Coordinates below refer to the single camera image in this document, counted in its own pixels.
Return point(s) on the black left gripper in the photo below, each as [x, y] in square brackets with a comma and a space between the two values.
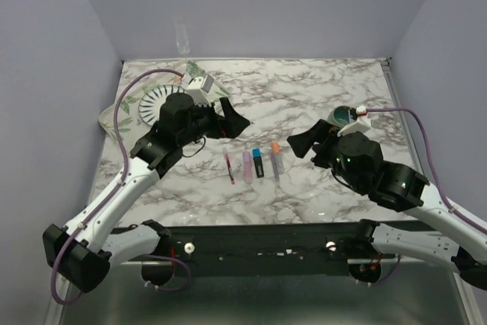
[230, 126]

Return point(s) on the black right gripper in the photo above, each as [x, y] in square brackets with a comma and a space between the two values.
[323, 132]

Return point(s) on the grey pen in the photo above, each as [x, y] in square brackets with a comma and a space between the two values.
[274, 166]

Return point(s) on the purple pen cap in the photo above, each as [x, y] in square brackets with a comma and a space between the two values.
[247, 157]

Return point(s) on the blue pen cap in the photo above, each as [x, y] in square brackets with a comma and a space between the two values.
[256, 153]

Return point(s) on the pink thin pen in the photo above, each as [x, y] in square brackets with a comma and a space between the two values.
[228, 164]

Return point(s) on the pink highlighter pen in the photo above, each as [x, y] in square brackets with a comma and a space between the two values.
[248, 174]

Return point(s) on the blue black highlighter pen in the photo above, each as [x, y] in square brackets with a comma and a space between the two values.
[258, 163]

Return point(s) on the orange clear marker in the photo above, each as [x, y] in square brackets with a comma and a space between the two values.
[280, 163]

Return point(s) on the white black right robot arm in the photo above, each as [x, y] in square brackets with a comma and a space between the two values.
[460, 242]

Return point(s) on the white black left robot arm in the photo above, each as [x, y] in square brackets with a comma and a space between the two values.
[85, 248]

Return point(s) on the green ceramic cup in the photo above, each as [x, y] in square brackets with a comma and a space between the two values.
[342, 116]

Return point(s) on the blue striped white plate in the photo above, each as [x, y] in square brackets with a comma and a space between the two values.
[151, 102]

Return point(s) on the floral rectangular tray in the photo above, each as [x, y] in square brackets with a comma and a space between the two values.
[131, 127]

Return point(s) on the clear champagne glass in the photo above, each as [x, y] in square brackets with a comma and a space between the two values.
[182, 39]

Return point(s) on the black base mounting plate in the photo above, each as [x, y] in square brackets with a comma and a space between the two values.
[332, 249]

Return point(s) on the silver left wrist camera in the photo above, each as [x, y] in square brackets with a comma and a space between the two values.
[198, 88]

